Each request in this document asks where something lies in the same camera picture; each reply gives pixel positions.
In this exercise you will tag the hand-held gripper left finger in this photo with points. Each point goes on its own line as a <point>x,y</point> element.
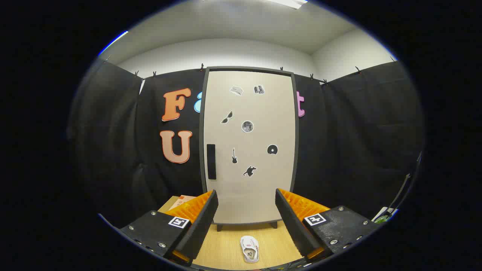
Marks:
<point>201,226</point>

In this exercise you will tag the grey shoe cabinet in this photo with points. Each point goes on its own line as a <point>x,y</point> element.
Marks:
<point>248,68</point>

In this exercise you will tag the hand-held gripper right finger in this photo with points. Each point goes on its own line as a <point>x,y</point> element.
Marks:
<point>292,222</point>

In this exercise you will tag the beige book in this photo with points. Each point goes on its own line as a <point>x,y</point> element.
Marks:
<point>182,199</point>

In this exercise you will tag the white side table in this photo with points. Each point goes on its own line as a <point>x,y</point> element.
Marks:
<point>379,214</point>

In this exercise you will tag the black backdrop cloth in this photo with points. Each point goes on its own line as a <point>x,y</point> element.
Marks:
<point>113,150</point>

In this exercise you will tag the plain white canvas shoe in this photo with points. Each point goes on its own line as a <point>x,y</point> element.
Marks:
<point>249,244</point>

